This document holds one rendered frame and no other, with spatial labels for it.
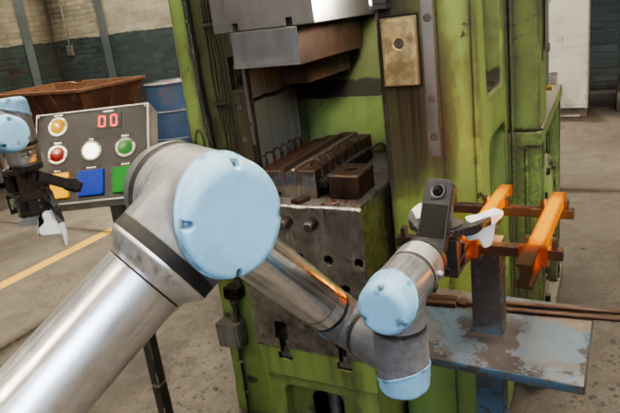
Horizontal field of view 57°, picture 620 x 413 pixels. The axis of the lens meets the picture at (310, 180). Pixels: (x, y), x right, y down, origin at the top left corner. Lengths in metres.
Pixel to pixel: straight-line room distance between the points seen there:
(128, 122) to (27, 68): 9.25
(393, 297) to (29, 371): 0.42
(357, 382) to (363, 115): 0.85
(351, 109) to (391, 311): 1.26
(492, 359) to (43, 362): 0.91
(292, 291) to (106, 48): 9.71
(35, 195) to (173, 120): 4.74
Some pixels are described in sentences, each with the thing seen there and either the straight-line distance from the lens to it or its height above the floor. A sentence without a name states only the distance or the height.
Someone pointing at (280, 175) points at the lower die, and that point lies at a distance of 1.55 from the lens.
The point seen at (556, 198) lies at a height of 0.95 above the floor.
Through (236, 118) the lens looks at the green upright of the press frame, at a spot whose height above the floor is 1.11.
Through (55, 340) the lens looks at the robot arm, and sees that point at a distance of 0.56.
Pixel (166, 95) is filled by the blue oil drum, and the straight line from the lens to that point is 6.10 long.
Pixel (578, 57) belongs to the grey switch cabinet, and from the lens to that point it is 6.59.
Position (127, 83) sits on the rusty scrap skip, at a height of 0.79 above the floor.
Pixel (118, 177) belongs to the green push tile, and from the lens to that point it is 1.68.
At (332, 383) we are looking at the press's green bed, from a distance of 1.71.
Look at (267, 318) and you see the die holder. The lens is 1.70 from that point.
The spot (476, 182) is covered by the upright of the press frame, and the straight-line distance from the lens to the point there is 1.51.
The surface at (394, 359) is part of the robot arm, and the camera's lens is 0.81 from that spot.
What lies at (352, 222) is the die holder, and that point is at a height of 0.88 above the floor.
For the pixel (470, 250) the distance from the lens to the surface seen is 1.09.
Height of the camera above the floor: 1.39
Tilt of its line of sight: 16 degrees down
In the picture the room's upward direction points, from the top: 7 degrees counter-clockwise
